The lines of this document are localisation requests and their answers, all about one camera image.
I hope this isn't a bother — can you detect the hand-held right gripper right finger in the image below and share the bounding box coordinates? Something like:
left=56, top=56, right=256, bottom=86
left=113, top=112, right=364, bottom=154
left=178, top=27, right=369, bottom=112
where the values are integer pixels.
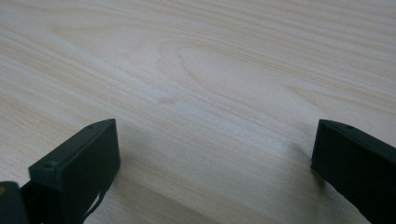
left=310, top=119, right=396, bottom=224

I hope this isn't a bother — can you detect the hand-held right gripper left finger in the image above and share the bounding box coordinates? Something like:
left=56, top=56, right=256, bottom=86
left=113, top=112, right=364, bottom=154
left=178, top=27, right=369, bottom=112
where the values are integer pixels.
left=20, top=118, right=121, bottom=224

